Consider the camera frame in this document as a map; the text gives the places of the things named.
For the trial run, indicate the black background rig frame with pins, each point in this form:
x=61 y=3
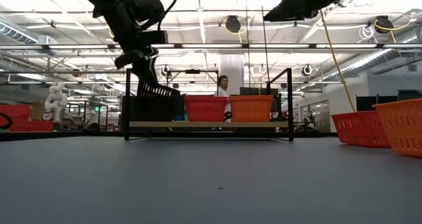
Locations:
x=192 y=71

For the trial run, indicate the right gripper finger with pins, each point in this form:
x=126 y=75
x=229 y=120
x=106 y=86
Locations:
x=293 y=6

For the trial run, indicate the brown cardboard box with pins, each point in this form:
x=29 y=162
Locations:
x=37 y=111

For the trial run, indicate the wooden shelf with black frame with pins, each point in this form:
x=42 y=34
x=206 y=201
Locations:
x=211 y=124

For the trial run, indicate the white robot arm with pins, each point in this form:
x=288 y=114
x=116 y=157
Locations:
x=56 y=100

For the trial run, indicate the black plastic basket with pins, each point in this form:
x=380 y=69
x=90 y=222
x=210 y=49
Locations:
x=133 y=97
x=158 y=91
x=155 y=109

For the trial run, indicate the silver ceiling air duct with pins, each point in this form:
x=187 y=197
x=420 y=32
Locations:
x=19 y=34
x=379 y=57

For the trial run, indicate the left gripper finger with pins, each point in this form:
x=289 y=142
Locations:
x=146 y=72
x=128 y=58

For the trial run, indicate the black table frame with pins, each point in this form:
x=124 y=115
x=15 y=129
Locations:
x=66 y=135

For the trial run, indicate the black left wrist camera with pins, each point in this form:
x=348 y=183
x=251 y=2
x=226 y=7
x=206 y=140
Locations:
x=148 y=5

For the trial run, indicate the long ceiling light strip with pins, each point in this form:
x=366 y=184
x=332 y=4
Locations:
x=214 y=46

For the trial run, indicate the red storage bin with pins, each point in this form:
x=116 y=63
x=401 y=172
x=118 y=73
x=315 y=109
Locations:
x=36 y=126
x=16 y=112

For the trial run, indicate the person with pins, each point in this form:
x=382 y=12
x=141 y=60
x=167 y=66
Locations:
x=223 y=82

